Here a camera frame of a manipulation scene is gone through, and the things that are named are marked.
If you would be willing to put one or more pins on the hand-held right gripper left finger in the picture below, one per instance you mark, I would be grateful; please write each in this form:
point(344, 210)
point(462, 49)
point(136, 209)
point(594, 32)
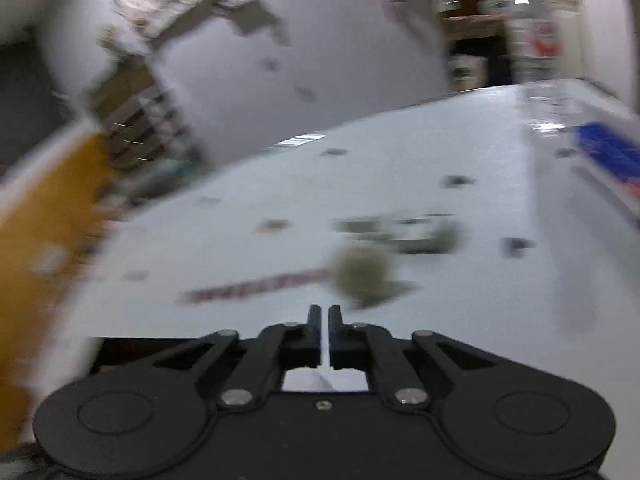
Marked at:
point(314, 335)

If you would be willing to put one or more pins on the white drawer unit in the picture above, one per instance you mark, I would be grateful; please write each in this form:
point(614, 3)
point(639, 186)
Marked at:
point(142, 127)

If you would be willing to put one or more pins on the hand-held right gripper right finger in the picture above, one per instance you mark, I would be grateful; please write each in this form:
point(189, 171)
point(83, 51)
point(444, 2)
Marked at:
point(336, 335)

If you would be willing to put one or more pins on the blue tissue box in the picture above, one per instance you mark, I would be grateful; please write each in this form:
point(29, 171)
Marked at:
point(610, 157)

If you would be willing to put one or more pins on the small grey box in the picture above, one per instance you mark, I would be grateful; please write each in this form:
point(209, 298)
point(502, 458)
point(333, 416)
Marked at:
point(395, 232)

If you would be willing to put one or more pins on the thin white card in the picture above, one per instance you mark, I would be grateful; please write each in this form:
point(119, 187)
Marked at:
point(340, 380)

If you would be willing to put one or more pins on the clear plastic water bottle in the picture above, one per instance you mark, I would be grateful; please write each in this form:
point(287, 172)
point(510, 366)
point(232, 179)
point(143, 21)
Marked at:
point(537, 45)

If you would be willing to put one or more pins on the round wooden reel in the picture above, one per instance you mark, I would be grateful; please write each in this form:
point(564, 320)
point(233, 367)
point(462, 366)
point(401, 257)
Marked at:
point(362, 275)

